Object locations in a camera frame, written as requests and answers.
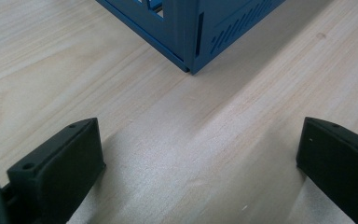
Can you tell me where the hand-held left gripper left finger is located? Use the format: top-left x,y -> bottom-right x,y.
7,117 -> 107,224

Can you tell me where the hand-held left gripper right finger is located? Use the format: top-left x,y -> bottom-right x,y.
295,116 -> 358,224

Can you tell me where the blue plastic file rack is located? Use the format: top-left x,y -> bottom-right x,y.
95,0 -> 287,76

